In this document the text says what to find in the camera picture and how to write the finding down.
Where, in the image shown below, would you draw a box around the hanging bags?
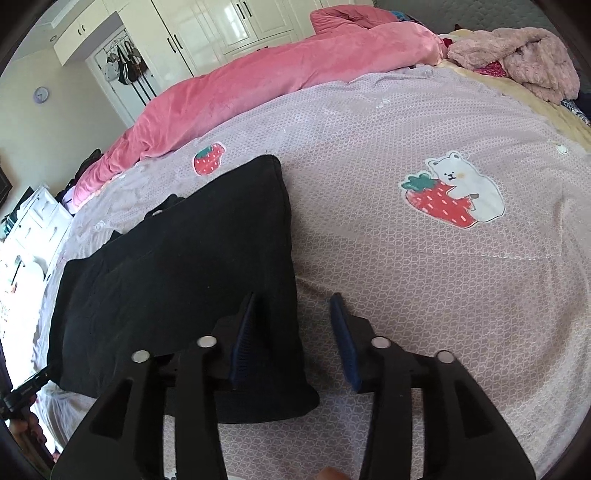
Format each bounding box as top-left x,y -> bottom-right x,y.
104,42 -> 151,86

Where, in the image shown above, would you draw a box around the dark blue patterned cloth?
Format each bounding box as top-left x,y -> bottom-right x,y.
561,93 -> 591,124

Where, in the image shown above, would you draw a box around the white dresser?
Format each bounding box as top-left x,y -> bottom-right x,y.
0,185 -> 75,296

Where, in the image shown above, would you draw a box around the red patterned cloth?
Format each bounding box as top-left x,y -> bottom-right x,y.
475,61 -> 508,80

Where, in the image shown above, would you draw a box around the white door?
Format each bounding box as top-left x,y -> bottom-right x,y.
87,27 -> 158,131

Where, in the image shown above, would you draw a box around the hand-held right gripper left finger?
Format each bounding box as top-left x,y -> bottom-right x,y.
51,292 -> 259,480

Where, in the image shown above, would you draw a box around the white wardrobe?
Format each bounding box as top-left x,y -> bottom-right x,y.
53,0 -> 376,93

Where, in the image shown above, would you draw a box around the dark clothes pile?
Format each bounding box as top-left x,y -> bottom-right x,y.
55,148 -> 103,206

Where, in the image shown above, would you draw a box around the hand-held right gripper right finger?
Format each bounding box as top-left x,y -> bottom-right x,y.
329,293 -> 539,480

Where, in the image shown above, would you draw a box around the person's left hand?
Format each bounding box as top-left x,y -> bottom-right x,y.
8,406 -> 48,459

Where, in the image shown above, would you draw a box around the pink plush quilt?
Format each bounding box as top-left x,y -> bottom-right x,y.
71,6 -> 445,214

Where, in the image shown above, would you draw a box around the pink fluffy blanket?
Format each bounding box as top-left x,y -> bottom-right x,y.
447,27 -> 581,103

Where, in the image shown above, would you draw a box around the black garment with orange print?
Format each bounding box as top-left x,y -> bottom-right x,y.
46,154 -> 320,425

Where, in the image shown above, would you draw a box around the black television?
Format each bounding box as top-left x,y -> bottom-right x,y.
0,156 -> 13,209

